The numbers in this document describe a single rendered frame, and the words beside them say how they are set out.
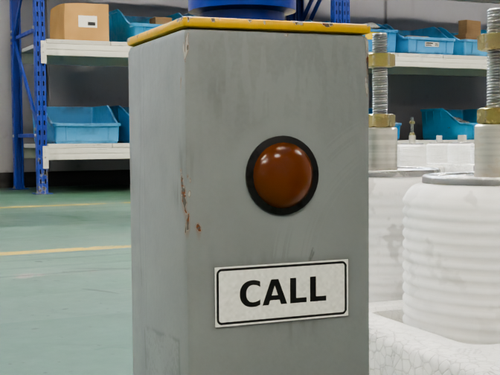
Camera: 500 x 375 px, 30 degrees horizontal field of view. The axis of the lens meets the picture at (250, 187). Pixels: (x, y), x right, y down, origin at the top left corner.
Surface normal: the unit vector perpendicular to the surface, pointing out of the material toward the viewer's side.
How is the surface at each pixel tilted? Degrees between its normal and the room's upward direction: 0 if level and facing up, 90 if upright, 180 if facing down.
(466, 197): 57
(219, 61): 90
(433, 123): 97
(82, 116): 86
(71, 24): 90
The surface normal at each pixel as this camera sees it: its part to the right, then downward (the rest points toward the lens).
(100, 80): 0.44, 0.04
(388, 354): -0.92, 0.03
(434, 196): -0.69, -0.51
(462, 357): -0.01, -1.00
